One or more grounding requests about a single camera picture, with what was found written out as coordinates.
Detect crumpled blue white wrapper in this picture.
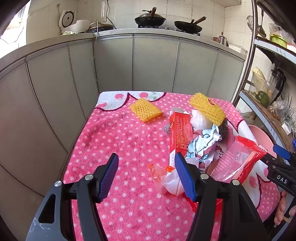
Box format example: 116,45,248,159
185,125,226,172

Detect crumpled clear bag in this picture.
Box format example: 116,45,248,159
269,23,296,45

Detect person's right hand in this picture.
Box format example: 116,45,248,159
274,191,296,226

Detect clear bag of green onions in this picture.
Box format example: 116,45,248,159
275,93,295,123

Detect black induction cooker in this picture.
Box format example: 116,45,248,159
87,21,114,33

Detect red pink snack packet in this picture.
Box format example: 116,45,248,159
209,136,269,183

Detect orange white plastic wrapper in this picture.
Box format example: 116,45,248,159
148,163,188,197

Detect pink polka-dot blanket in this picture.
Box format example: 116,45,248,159
63,91,281,241

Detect red carton box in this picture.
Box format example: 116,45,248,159
168,107,197,168

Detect large steel wool scourer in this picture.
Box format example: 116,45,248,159
217,118,235,145

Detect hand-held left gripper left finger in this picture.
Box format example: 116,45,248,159
35,152,119,241

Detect green plastic basket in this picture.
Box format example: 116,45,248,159
269,35,288,48

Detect yellow foam net red sticker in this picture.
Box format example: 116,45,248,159
189,92,226,123

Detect white rice cooker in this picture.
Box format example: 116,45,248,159
60,10,90,35

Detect small steel pot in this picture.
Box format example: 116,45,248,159
213,32,229,45

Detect black blender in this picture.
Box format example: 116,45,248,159
269,67,287,98

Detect white plastic box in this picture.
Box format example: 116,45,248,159
229,44,247,54

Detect white crumpled plastic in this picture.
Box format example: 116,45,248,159
190,109,214,131

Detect black open wok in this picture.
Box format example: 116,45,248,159
174,16,207,33

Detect gas stove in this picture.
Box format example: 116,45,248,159
138,24,201,36

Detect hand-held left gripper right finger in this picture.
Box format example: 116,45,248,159
174,152,270,241

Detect metal shelf rack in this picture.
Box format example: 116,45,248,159
231,0,296,153

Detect cardboard shelf liner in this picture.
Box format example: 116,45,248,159
243,90,287,144

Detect pink plastic basin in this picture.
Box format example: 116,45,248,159
247,125,278,158

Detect napa cabbage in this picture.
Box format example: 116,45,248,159
252,67,266,91

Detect grey kitchen cabinet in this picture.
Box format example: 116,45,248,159
0,28,247,202

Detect bag of brown food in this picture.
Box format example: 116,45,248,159
267,101,281,120

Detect green pepper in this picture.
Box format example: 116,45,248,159
257,91,270,105

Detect black lidded wok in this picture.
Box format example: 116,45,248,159
134,7,167,26

